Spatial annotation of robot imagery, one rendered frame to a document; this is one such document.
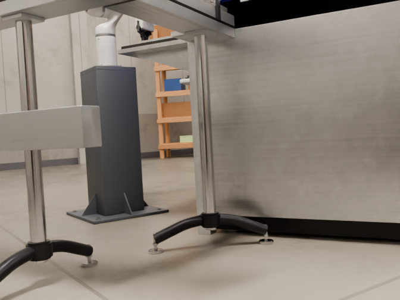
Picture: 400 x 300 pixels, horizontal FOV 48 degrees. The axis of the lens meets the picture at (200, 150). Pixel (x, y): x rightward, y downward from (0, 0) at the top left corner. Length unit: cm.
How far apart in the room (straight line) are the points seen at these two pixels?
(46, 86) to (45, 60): 46
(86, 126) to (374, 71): 104
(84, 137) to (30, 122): 21
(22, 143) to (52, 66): 721
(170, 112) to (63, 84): 203
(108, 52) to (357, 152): 156
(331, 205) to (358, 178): 15
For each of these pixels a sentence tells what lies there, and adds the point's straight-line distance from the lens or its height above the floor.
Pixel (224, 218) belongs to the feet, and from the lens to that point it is 178.
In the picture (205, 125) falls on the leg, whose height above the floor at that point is 48.
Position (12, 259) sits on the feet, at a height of 11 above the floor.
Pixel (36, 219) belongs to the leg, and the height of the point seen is 21.
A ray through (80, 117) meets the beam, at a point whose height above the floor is 52.
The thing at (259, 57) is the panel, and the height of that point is 75.
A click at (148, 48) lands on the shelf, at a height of 86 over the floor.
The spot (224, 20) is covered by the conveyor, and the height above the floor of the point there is 90.
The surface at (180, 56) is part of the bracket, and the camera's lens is 218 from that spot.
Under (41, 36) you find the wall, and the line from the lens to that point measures 872.
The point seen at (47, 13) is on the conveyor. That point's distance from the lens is 151.
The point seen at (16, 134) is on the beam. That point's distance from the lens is 150.
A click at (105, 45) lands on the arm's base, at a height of 99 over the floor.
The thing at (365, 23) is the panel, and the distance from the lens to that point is 181.
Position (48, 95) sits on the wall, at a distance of 857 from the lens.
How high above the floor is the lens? 45
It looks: 2 degrees down
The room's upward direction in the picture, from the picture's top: 3 degrees counter-clockwise
